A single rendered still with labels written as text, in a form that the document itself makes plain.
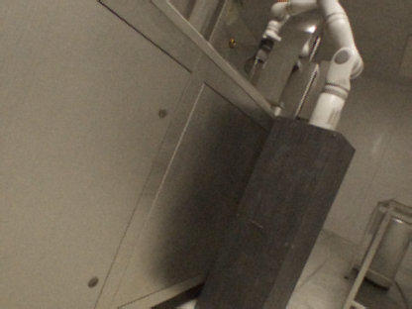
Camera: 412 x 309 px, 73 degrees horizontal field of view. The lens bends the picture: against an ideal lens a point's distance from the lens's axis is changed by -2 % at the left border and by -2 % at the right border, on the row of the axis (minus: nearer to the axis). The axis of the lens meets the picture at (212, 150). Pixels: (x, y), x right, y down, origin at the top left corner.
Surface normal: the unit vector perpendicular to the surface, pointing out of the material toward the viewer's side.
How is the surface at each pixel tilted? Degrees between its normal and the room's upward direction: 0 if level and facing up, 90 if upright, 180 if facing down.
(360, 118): 90
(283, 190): 90
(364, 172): 90
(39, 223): 90
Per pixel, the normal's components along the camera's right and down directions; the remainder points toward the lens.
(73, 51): 0.80, 0.35
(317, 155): -0.60, -0.23
